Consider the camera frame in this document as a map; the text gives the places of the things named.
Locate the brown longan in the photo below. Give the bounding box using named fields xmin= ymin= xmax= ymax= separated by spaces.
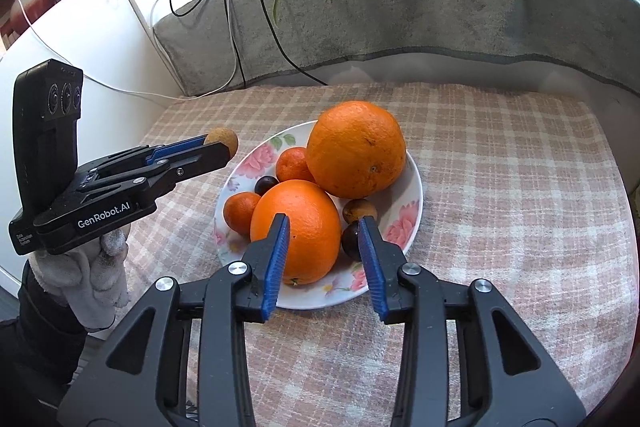
xmin=342 ymin=198 xmax=378 ymax=225
xmin=203 ymin=128 xmax=239 ymax=158

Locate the tangerine with stem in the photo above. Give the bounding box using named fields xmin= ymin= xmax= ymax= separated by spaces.
xmin=224 ymin=192 xmax=260 ymax=236

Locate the dark cherry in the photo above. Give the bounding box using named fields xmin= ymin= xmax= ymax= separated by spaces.
xmin=254 ymin=176 xmax=279 ymax=196
xmin=341 ymin=221 xmax=361 ymax=262

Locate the medium tangerine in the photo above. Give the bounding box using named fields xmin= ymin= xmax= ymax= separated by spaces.
xmin=274 ymin=146 xmax=314 ymax=182

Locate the smooth large orange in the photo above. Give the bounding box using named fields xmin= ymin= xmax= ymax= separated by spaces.
xmin=250 ymin=180 xmax=342 ymax=286

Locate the round large orange with stem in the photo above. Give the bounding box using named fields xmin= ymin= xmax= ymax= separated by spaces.
xmin=306 ymin=101 xmax=407 ymax=199

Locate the floral white plate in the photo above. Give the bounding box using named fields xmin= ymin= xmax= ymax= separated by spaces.
xmin=214 ymin=121 xmax=423 ymax=310

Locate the black sleeved left forearm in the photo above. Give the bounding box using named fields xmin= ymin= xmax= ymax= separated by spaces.
xmin=1 ymin=265 xmax=87 ymax=426

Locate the white gloved left hand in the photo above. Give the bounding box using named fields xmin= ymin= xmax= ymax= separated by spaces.
xmin=28 ymin=225 xmax=130 ymax=333

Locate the white cabinet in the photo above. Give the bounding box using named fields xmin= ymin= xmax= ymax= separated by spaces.
xmin=0 ymin=0 xmax=189 ymax=298

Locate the grey blanket on sill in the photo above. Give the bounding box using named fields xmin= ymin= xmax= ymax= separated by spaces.
xmin=155 ymin=0 xmax=639 ymax=95

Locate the white cable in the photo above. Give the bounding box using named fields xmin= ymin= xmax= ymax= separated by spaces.
xmin=4 ymin=0 xmax=241 ymax=103

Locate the black cable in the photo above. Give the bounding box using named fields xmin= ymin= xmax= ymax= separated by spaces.
xmin=167 ymin=0 xmax=266 ymax=90
xmin=257 ymin=0 xmax=329 ymax=87

